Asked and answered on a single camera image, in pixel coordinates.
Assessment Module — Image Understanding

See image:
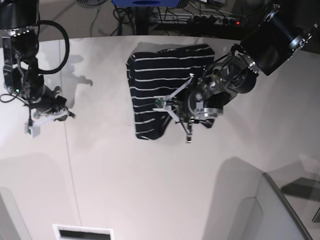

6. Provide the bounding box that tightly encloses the blue box on stand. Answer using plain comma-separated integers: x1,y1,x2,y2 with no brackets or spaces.
111,0,180,8

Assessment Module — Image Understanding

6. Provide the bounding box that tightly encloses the navy white striped t-shirt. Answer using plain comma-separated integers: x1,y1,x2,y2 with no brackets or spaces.
126,44,215,140

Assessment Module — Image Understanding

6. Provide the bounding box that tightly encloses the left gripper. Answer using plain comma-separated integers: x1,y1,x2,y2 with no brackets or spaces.
179,85,232,125

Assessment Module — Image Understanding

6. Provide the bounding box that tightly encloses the black power strip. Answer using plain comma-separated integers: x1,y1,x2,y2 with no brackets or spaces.
149,13,242,27

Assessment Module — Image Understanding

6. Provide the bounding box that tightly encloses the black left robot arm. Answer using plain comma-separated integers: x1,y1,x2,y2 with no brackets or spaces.
180,0,320,124

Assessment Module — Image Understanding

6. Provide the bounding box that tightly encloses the black table leg post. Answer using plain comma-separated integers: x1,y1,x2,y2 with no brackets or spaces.
134,7,153,36

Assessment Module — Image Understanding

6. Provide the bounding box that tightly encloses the grey monitor edge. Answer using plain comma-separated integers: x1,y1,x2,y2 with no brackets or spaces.
256,173,312,240

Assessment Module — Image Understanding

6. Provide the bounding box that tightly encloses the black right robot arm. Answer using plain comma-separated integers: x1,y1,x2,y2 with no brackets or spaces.
0,0,70,121

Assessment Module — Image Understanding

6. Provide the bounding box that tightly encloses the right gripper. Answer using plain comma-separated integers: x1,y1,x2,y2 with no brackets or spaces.
29,86,69,120

